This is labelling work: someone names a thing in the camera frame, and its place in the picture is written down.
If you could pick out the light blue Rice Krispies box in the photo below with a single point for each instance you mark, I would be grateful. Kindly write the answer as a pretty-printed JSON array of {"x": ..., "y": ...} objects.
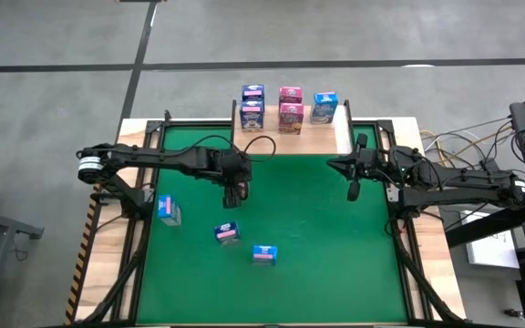
[
  {"x": 324, "y": 107},
  {"x": 264, "y": 254},
  {"x": 169, "y": 210}
]

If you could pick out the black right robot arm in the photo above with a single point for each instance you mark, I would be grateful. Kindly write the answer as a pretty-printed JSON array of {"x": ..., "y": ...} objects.
[{"x": 463, "y": 182}]

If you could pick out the wooden shelf black frame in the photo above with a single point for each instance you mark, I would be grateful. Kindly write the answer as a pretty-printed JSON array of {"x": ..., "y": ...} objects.
[{"x": 308, "y": 141}]

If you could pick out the dark blue Frosted Flakes box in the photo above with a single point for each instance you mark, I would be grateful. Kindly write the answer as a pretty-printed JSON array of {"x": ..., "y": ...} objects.
[
  {"x": 253, "y": 93},
  {"x": 227, "y": 233},
  {"x": 251, "y": 116}
]

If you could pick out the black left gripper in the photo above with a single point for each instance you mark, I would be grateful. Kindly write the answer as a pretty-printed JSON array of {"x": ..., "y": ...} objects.
[{"x": 235, "y": 168}]

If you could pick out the green table mat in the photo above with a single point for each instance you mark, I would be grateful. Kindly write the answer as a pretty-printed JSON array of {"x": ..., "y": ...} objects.
[{"x": 335, "y": 273}]

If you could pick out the black metal beam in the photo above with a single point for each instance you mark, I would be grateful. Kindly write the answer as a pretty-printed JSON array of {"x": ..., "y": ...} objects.
[{"x": 481, "y": 230}]

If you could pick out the small black floor object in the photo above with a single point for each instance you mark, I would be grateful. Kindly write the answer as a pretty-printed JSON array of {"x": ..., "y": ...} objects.
[{"x": 512, "y": 313}]

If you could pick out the black metal rig frame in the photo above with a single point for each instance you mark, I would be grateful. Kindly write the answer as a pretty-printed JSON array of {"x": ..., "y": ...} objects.
[{"x": 139, "y": 273}]

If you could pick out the black power adapter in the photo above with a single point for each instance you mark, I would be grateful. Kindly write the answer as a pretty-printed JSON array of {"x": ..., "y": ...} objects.
[{"x": 494, "y": 169}]

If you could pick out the yellow black hazard tape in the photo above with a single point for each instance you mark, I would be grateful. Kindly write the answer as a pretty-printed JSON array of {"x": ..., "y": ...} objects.
[{"x": 80, "y": 269}]

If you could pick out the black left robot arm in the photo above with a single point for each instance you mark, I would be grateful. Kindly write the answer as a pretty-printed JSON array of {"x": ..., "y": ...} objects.
[{"x": 162, "y": 159}]

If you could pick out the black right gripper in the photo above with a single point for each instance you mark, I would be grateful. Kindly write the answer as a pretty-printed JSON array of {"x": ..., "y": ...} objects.
[{"x": 376, "y": 164}]

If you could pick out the white paper sheet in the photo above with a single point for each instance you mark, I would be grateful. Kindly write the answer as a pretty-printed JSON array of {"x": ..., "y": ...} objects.
[{"x": 490, "y": 250}]

